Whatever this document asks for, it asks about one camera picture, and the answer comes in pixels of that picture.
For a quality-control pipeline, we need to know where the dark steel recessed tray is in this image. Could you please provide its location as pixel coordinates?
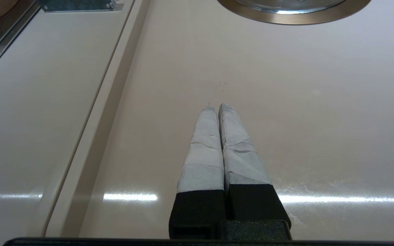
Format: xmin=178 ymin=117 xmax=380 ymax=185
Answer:
xmin=0 ymin=0 xmax=42 ymax=66

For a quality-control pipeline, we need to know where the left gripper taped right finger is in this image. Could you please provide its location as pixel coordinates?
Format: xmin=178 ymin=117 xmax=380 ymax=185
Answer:
xmin=218 ymin=104 xmax=292 ymax=240

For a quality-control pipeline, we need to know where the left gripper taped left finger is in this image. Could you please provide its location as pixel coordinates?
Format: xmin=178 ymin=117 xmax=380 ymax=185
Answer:
xmin=169 ymin=106 xmax=225 ymax=240

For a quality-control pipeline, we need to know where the clear acrylic block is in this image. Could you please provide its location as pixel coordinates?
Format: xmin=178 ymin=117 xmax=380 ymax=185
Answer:
xmin=38 ymin=0 xmax=124 ymax=13

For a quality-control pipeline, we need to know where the bronze counter well ring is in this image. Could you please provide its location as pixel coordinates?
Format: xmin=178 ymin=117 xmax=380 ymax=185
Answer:
xmin=216 ymin=0 xmax=372 ymax=26

